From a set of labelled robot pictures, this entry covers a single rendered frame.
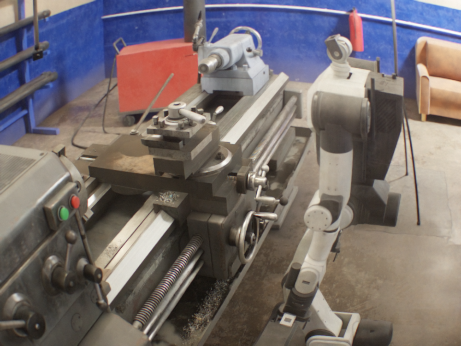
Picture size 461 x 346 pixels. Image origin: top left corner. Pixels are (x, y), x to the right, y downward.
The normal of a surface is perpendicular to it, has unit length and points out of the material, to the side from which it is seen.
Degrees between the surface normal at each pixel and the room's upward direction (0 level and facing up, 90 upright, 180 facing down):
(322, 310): 60
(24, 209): 45
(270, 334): 0
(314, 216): 90
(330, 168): 90
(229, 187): 0
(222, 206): 90
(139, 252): 36
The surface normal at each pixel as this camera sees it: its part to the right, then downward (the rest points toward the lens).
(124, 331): 0.46, -0.70
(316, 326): -0.36, 0.43
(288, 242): -0.05, -0.90
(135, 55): 0.02, 0.44
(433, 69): -0.40, 0.61
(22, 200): 0.63, -0.56
